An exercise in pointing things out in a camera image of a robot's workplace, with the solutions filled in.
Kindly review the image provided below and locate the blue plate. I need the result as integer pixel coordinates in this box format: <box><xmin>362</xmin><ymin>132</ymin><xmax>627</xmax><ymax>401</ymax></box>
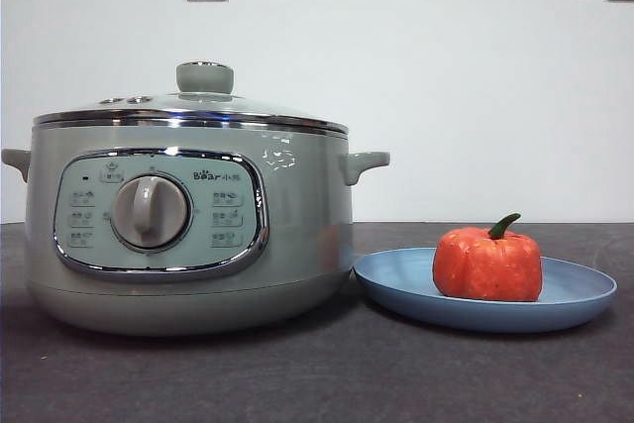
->
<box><xmin>353</xmin><ymin>247</ymin><xmax>619</xmax><ymax>335</ymax></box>

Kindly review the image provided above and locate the orange pumpkin with green stem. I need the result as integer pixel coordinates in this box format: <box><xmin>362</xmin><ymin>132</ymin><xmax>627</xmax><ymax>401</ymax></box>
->
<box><xmin>432</xmin><ymin>213</ymin><xmax>545</xmax><ymax>303</ymax></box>

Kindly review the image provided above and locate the pale green electric steamer pot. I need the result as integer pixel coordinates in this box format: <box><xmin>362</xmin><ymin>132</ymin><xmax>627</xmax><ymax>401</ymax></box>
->
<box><xmin>1</xmin><ymin>118</ymin><xmax>391</xmax><ymax>338</ymax></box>

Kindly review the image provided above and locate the glass lid with green knob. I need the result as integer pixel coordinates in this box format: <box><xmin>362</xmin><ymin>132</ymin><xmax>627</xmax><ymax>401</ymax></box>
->
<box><xmin>33</xmin><ymin>60</ymin><xmax>349</xmax><ymax>138</ymax></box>

